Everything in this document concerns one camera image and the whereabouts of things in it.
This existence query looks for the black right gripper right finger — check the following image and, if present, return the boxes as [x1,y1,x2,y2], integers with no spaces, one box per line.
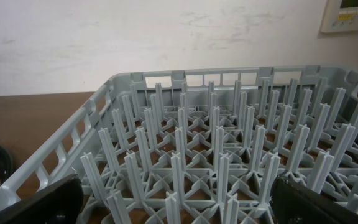
[270,175,358,224]

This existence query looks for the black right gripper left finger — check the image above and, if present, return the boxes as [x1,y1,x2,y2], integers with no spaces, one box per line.
[0,174,83,224]

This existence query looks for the round black serving tray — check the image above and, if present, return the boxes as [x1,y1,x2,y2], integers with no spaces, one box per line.
[0,146,15,184]

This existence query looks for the grey plastic dishwasher rack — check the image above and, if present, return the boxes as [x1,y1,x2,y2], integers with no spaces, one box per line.
[0,65,358,223]

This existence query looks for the white wall control panel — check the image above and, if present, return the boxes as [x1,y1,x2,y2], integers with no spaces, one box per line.
[319,0,358,34]

